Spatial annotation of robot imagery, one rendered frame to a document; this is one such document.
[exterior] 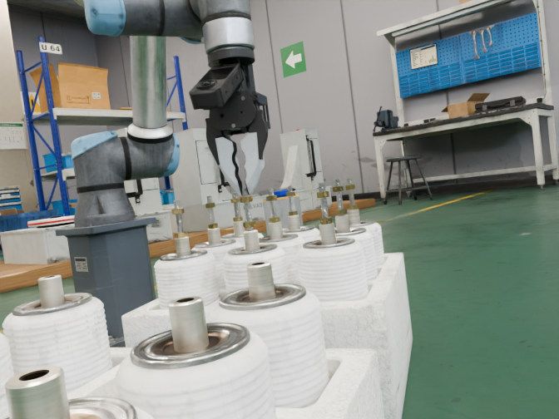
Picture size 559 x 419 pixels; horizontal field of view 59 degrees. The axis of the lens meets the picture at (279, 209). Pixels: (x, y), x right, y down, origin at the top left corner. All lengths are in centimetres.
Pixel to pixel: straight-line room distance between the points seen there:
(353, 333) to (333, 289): 6
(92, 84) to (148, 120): 502
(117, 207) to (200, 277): 57
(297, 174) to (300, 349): 409
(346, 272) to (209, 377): 42
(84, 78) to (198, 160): 299
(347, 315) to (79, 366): 32
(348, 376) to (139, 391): 20
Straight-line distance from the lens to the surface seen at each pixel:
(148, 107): 130
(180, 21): 86
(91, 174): 131
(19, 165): 729
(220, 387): 29
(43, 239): 283
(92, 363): 55
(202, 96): 67
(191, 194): 357
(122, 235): 129
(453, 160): 592
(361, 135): 642
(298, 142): 453
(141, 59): 127
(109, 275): 128
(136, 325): 79
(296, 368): 41
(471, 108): 538
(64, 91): 610
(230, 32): 76
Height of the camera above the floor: 35
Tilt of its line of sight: 3 degrees down
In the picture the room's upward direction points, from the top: 7 degrees counter-clockwise
